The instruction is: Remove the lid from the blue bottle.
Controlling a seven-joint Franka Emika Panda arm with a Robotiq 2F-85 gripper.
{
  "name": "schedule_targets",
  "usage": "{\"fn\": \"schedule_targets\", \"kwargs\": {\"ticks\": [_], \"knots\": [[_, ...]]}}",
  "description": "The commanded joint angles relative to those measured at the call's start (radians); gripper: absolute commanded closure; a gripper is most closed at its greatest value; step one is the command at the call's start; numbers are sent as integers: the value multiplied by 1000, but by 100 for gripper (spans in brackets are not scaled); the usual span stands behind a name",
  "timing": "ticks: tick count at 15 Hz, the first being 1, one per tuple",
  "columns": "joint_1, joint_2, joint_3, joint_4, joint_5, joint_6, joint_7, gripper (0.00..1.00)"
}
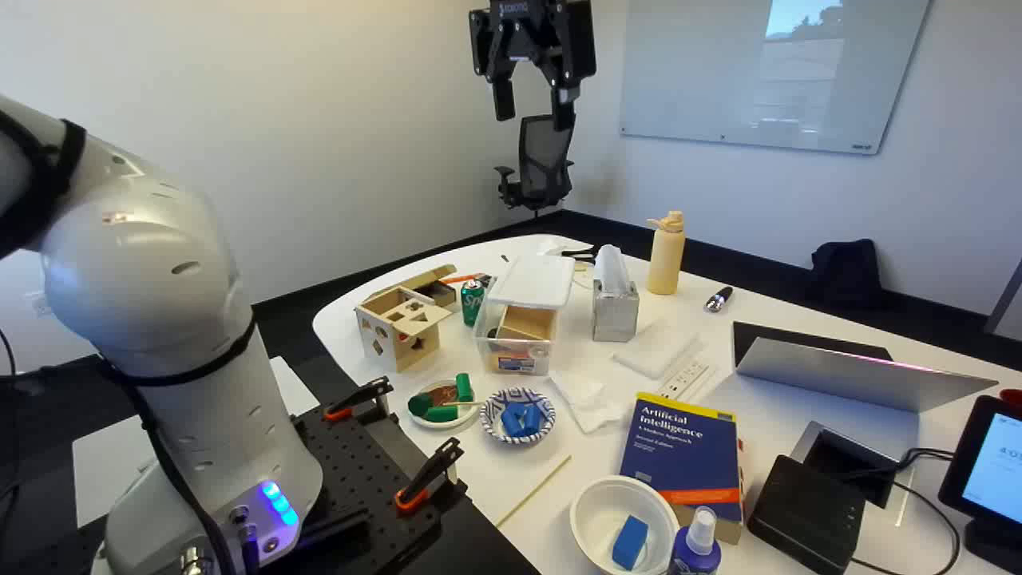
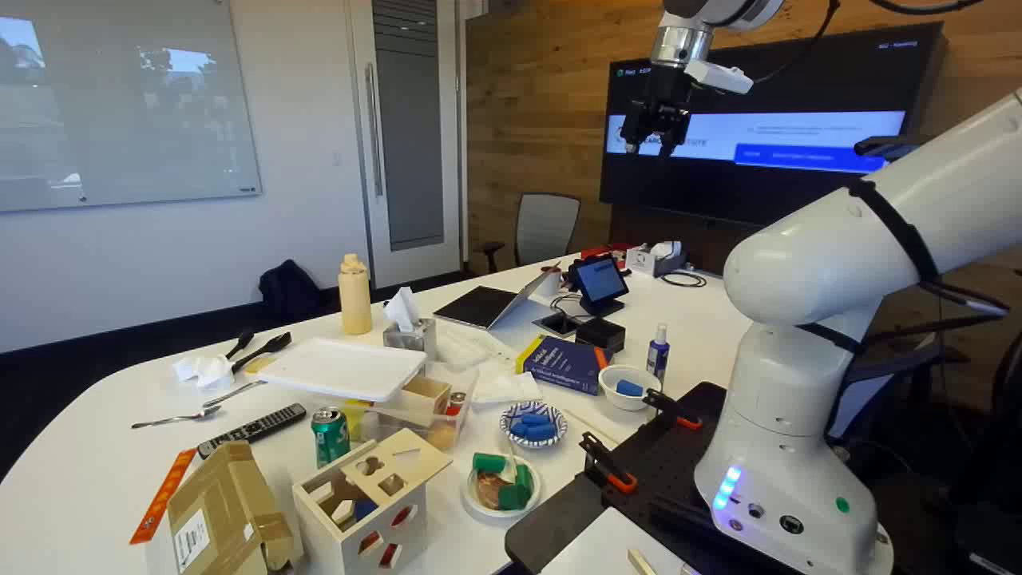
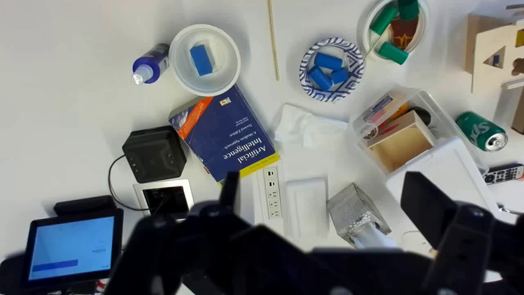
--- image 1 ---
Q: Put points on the black tablet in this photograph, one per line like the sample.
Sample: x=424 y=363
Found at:
x=990 y=467

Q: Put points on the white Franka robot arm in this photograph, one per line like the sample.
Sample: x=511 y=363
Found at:
x=149 y=288

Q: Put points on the blue book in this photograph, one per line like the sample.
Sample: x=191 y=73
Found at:
x=681 y=453

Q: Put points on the white bottle lid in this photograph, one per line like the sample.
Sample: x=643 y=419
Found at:
x=701 y=525

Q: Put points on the yellow bottle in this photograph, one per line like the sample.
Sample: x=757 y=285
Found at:
x=665 y=257

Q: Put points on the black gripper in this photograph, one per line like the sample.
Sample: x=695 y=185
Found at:
x=532 y=27

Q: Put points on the white bin lid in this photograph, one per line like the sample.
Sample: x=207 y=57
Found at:
x=532 y=278

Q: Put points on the green can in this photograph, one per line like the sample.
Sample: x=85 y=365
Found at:
x=471 y=305

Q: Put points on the black backpack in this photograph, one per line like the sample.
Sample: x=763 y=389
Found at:
x=846 y=276

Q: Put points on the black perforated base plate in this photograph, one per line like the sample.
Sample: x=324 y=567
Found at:
x=356 y=467

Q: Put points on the white bowl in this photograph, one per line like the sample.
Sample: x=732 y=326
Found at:
x=600 y=517

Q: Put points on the black marker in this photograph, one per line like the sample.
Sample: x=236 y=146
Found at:
x=720 y=298

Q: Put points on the black box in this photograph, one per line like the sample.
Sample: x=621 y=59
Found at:
x=806 y=517

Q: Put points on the blue patterned bowl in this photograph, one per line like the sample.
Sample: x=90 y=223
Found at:
x=520 y=438

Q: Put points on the whiteboard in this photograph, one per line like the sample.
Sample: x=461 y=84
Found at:
x=769 y=76

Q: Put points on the clear plastic bin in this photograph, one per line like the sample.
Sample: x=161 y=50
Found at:
x=520 y=339

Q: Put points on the office chair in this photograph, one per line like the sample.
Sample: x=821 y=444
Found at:
x=541 y=162

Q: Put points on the green cylinder toy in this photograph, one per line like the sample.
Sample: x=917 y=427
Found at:
x=463 y=389

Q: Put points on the wooden stick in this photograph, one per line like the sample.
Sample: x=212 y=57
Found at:
x=532 y=492

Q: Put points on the white napkin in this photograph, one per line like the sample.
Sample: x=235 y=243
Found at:
x=591 y=402

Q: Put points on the blue plastic bottle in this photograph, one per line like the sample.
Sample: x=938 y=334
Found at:
x=696 y=559

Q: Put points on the black orange clamp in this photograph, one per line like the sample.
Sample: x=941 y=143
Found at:
x=431 y=474
x=363 y=396

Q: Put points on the silver laptop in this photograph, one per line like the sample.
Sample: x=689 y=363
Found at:
x=851 y=372

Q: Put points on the white foam sheet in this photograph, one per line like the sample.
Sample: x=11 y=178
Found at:
x=656 y=345

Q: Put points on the grey tissue box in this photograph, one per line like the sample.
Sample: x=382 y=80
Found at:
x=615 y=310

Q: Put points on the wooden shape sorter box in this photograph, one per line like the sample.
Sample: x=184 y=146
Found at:
x=401 y=329

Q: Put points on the white remote control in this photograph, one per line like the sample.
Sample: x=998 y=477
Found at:
x=689 y=379

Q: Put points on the blue object in patterned bowl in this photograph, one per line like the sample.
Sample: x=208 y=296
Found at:
x=520 y=418

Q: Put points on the green block toy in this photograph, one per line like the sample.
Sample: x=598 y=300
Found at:
x=436 y=409

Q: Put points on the blue block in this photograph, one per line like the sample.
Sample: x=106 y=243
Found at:
x=631 y=544

